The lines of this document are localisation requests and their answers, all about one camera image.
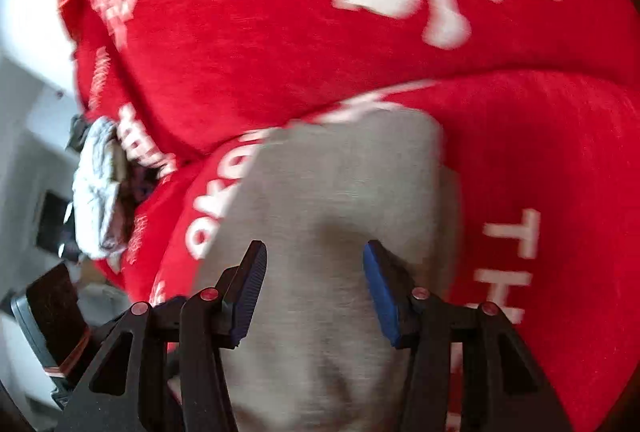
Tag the grey small garment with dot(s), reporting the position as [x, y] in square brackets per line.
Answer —
[325, 192]

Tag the white cabinet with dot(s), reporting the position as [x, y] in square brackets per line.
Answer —
[30, 136]

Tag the black box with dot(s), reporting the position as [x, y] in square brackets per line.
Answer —
[52, 222]

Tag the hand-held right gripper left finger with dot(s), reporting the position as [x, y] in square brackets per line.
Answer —
[247, 297]

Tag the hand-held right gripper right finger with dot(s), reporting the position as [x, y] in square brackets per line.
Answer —
[382, 297]

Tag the dark patterned cloth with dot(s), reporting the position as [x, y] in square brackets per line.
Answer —
[139, 187]

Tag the white grey patterned cloth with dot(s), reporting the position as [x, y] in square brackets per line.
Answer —
[95, 192]

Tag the red printed sofa cover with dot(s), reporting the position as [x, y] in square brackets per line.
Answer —
[300, 36]

